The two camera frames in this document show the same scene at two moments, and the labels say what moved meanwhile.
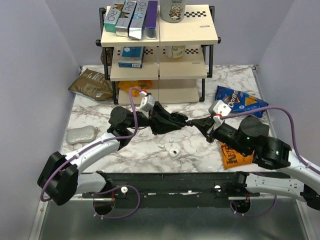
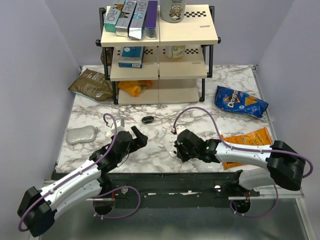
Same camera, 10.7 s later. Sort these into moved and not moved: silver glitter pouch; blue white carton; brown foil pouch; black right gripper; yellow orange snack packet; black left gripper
Moved: black right gripper; black left gripper
Not moved: silver glitter pouch; brown foil pouch; yellow orange snack packet; blue white carton
